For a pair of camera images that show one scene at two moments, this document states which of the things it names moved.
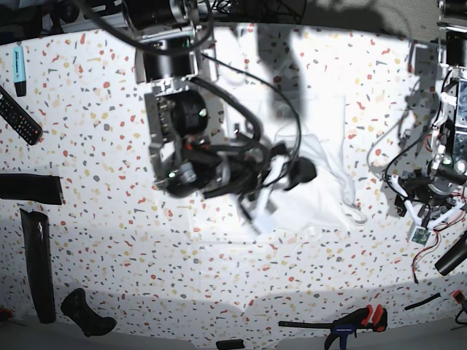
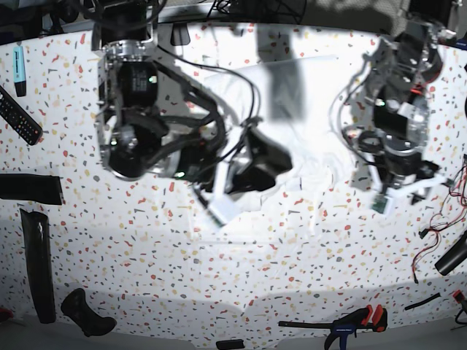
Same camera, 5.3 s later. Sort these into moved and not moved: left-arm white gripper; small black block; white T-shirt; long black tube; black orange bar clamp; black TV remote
Moved: left-arm white gripper; white T-shirt
Not moved: long black tube; black TV remote; small black block; black orange bar clamp
